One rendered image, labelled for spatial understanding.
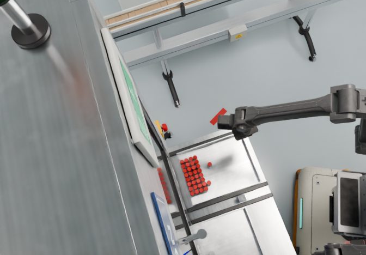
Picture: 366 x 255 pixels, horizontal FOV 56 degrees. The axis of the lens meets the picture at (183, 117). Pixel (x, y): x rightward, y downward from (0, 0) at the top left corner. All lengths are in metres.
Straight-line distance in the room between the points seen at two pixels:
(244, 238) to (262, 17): 1.46
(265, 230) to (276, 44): 1.75
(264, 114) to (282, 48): 1.82
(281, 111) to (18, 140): 0.86
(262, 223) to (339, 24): 2.04
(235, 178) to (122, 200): 1.26
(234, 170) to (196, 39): 1.01
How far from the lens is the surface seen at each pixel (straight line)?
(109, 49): 0.60
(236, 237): 1.68
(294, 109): 1.17
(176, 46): 2.35
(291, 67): 2.94
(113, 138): 0.49
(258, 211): 1.70
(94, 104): 0.52
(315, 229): 2.37
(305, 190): 2.39
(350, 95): 1.11
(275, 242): 1.70
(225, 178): 1.70
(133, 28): 2.02
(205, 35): 2.37
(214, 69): 2.87
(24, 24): 0.58
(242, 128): 1.28
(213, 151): 1.72
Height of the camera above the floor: 2.56
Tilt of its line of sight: 71 degrees down
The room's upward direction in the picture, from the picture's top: 13 degrees counter-clockwise
